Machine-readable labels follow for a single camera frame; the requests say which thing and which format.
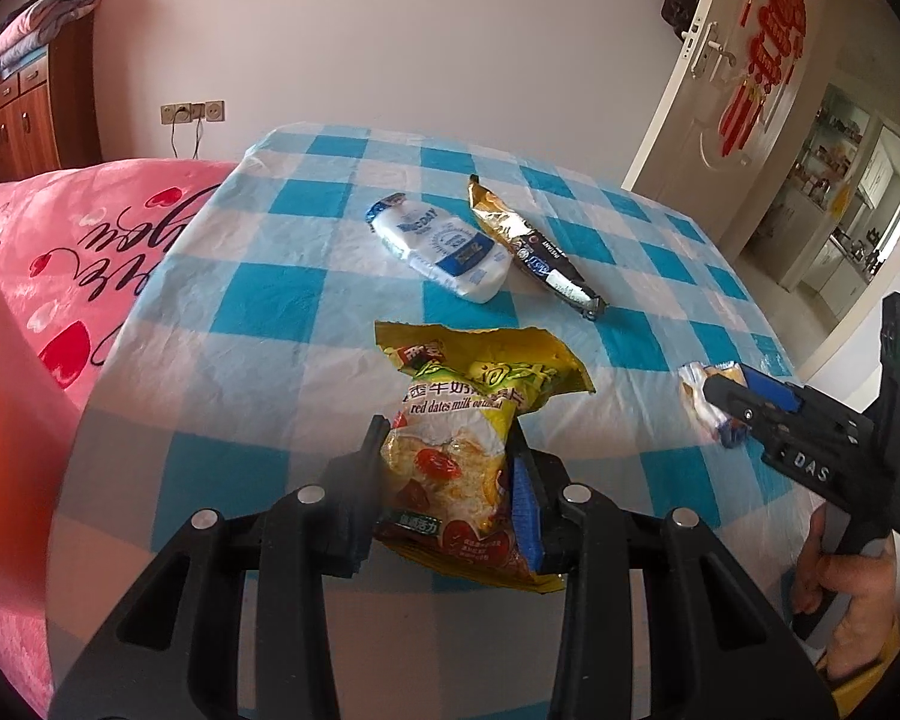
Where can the red door decoration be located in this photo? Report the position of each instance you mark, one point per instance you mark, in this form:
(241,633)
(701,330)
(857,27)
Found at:
(772,22)

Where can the white blue milk pouch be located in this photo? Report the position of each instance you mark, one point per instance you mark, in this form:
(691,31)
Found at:
(442,247)

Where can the pink heart blanket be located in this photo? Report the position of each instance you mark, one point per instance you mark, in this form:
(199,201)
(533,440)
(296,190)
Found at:
(45,255)

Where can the person's right hand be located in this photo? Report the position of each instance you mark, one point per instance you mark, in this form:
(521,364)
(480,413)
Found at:
(862,600)

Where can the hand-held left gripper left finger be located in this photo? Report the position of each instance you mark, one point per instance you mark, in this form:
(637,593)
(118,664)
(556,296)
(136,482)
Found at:
(356,495)

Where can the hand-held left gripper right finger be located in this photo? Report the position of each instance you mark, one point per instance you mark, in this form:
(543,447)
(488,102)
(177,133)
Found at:
(529,517)

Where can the white door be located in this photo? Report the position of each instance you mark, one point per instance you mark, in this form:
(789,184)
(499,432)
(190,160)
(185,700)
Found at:
(690,112)

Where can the folded blankets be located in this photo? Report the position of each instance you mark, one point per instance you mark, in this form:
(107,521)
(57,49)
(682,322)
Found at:
(37,30)

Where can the yellow oatmeal packet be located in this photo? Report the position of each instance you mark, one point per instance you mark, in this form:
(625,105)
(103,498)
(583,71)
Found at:
(457,427)

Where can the small white yellow wrapper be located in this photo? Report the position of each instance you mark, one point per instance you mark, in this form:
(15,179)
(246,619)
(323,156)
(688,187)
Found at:
(701,397)

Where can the gold black snack wrapper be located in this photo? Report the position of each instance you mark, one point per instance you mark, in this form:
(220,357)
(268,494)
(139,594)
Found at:
(532,247)

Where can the white kitchen cabinet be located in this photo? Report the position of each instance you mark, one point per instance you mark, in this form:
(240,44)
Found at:
(855,202)

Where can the beige wall socket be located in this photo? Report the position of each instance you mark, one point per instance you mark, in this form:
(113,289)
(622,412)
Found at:
(170,113)
(214,110)
(192,112)

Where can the wooden cabinet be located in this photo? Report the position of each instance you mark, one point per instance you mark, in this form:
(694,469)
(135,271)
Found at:
(45,120)

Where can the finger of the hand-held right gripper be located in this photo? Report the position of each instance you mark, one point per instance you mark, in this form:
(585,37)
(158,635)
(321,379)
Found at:
(735,397)
(776,382)

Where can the person's right forearm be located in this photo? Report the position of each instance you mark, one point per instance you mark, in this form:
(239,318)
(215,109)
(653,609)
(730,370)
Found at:
(870,694)

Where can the blue checked tablecloth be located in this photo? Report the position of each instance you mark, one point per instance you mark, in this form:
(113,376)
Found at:
(270,300)

